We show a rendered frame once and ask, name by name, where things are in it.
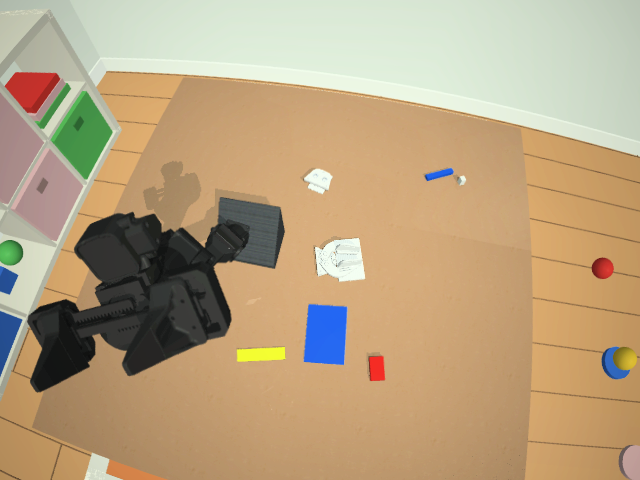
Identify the blue rectangular plate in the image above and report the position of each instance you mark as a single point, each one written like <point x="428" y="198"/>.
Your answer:
<point x="325" y="334"/>

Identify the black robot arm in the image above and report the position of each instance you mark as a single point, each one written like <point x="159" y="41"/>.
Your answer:
<point x="120" y="246"/>

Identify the yellow flat bar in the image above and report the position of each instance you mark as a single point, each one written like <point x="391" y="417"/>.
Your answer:
<point x="261" y="354"/>

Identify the blue rectangular bar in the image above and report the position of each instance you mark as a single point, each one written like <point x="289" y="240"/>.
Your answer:
<point x="438" y="174"/>

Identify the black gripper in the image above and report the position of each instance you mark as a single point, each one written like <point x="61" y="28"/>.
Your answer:
<point x="183" y="308"/>

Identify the small red block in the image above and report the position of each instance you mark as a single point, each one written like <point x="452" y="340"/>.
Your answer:
<point x="376" y="368"/>

